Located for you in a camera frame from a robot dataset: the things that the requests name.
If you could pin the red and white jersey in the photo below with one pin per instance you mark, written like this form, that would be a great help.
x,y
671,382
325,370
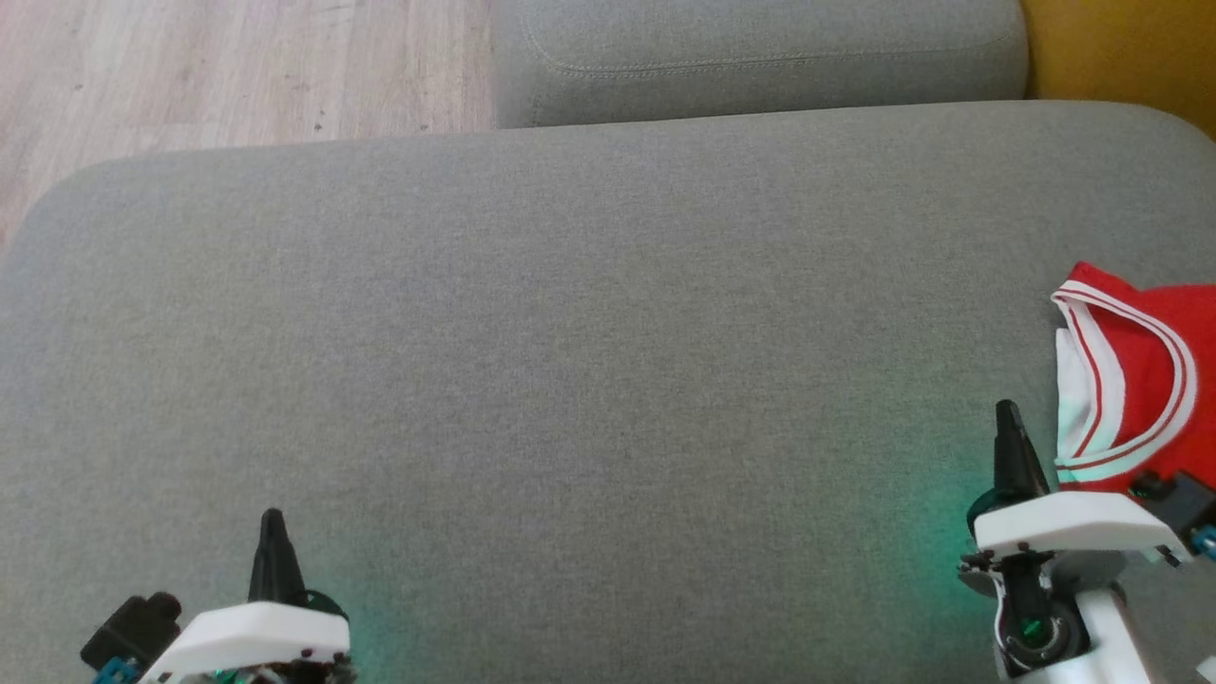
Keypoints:
x,y
1154,380

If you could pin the grey seamed sofa cushion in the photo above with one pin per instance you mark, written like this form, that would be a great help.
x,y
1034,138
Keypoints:
x,y
760,47

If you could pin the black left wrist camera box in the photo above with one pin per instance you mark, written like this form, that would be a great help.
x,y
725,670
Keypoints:
x,y
133,632

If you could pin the blue left camera connector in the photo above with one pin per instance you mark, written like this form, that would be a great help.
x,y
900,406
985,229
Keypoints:
x,y
112,671

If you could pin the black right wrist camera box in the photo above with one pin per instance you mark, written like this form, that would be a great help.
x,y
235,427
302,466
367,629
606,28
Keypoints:
x,y
1183,499

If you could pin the yellow sofa section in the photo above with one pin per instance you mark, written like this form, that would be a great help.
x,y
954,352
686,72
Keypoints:
x,y
1130,47

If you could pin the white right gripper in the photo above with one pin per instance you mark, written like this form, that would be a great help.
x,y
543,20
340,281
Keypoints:
x,y
1073,522

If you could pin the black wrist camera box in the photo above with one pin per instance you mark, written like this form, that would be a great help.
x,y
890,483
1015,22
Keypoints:
x,y
133,632
1183,499

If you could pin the blue right camera connector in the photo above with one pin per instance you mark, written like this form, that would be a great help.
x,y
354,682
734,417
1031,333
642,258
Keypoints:
x,y
1206,541

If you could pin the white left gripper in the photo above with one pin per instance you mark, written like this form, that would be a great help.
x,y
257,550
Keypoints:
x,y
256,641

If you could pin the blue camera connector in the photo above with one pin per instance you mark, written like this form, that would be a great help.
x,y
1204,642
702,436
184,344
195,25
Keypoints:
x,y
1206,541
112,671

